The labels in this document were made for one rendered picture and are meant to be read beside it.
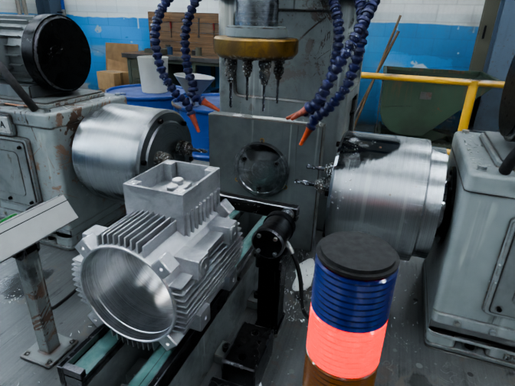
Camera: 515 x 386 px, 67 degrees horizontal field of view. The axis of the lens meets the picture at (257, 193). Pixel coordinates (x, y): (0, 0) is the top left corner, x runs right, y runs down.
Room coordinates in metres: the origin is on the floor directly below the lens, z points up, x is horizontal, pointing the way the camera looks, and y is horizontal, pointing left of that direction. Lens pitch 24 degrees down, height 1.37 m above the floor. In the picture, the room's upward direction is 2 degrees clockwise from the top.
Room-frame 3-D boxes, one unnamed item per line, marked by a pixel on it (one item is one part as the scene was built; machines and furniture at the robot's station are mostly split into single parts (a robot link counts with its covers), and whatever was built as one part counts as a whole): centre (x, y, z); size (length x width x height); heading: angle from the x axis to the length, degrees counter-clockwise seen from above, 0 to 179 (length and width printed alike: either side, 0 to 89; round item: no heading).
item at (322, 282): (0.25, -0.07, 1.19); 0.06 x 0.06 x 0.04
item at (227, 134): (1.00, -0.03, 0.97); 0.30 x 0.11 x 0.34; 70
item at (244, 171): (0.94, 0.00, 1.01); 0.15 x 0.02 x 0.15; 70
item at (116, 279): (0.53, 0.14, 1.01); 0.20 x 0.19 x 0.19; 160
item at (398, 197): (0.74, -0.29, 1.04); 0.41 x 0.25 x 0.25; 70
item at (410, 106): (4.85, -2.07, 0.43); 1.20 x 0.94 x 0.85; 74
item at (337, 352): (0.25, -0.07, 1.14); 0.06 x 0.06 x 0.04
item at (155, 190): (0.56, 0.13, 1.11); 0.12 x 0.11 x 0.07; 160
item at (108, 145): (0.97, 0.36, 1.04); 0.37 x 0.25 x 0.25; 70
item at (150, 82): (2.91, 0.78, 0.99); 0.24 x 0.22 x 0.24; 72
